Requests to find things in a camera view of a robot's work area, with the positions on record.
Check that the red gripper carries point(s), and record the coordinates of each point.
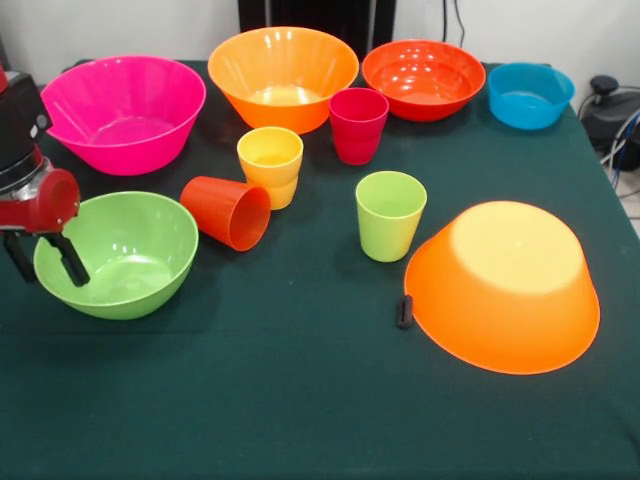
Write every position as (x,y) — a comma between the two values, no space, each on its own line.
(40,205)

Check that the green plastic bowl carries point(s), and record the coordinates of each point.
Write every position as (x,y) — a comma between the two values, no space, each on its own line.
(140,240)

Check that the red plastic cup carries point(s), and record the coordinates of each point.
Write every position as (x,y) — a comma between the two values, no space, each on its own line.
(215,205)

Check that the pink plastic bowl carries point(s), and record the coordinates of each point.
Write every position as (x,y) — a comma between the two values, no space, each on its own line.
(125,100)

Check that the orange plastic bowl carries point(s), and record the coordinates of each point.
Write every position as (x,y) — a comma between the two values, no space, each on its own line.
(500,300)
(282,65)

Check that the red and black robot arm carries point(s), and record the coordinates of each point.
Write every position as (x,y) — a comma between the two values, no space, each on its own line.
(17,125)

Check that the yellow plastic cup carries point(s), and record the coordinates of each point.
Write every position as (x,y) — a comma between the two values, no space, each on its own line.
(270,160)

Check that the dark green tablecloth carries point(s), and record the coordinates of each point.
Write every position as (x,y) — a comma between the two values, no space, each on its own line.
(320,410)

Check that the crimson plastic cup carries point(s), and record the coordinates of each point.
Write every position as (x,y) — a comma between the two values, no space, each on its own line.
(357,135)

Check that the green plastic cup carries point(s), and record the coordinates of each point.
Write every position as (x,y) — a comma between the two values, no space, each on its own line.
(390,225)

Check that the small black finger pad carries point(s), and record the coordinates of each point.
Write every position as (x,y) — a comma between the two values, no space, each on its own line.
(405,312)

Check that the red plastic bowl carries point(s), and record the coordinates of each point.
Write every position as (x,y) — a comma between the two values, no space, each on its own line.
(425,75)

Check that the blue plastic bowl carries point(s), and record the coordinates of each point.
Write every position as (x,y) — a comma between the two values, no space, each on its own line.
(530,100)

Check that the black office chair base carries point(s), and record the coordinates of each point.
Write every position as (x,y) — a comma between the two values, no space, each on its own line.
(607,117)

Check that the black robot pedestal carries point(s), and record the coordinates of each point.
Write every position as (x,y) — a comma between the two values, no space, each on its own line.
(310,15)

